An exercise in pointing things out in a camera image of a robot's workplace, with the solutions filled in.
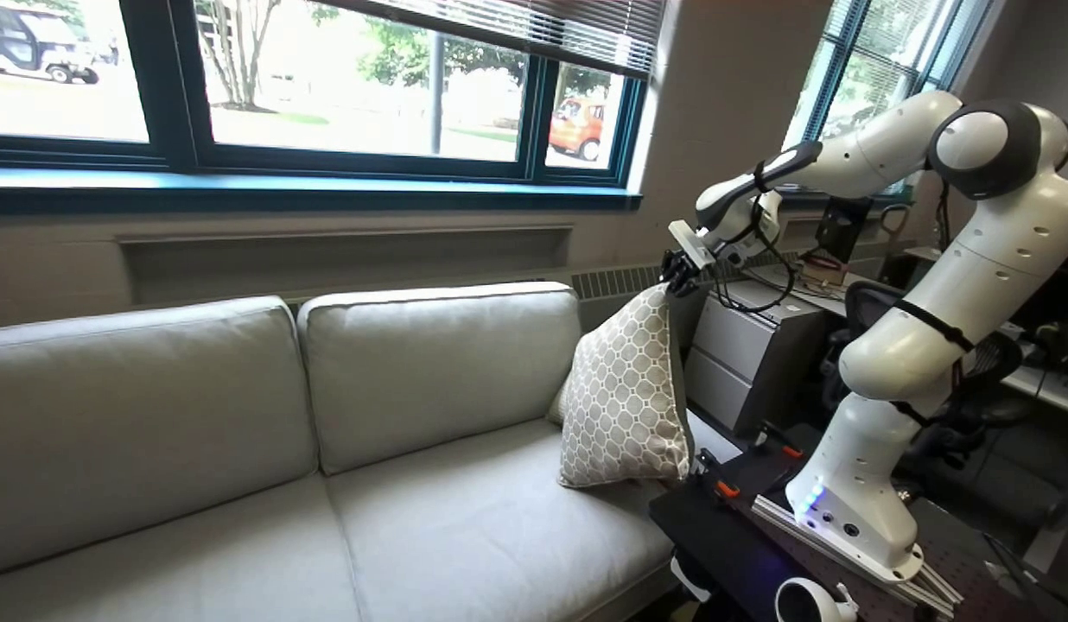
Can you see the black monitor on stand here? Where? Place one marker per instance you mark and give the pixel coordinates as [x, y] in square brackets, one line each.
[840, 227]

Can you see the dark horizontal window blinds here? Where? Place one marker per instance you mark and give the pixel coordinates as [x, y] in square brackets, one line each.
[555, 29]

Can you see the wide blue-framed window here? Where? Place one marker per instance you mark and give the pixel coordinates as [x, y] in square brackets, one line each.
[165, 82]

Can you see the white desk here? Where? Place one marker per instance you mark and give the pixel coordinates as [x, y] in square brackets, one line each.
[1053, 385]

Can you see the black orange clamp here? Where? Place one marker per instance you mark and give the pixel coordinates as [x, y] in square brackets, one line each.
[787, 443]
[726, 488]

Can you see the octagon patterned square pillow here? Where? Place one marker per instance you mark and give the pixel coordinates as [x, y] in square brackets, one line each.
[622, 391]

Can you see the black office chair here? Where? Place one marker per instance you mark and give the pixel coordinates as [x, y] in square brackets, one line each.
[993, 365]

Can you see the narrow blue-framed window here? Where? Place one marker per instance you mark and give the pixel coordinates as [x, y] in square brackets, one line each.
[889, 45]

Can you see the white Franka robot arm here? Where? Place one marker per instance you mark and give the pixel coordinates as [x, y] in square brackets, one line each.
[960, 297]

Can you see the light grey filing cabinet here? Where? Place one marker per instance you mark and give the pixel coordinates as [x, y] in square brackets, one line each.
[759, 349]

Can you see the grey two-seat sofa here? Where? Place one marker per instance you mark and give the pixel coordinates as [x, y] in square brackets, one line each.
[439, 366]

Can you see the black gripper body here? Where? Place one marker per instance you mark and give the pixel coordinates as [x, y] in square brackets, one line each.
[682, 266]

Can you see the black desk equipment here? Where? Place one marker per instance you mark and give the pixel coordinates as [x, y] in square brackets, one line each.
[1053, 304]

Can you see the white VR controller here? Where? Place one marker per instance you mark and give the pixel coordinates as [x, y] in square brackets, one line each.
[812, 603]

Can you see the baseboard heater grille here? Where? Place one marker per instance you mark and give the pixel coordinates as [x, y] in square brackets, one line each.
[612, 282]

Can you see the black robot table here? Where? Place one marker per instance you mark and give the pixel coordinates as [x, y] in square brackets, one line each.
[717, 541]

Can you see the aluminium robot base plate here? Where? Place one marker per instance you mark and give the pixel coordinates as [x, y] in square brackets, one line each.
[936, 580]

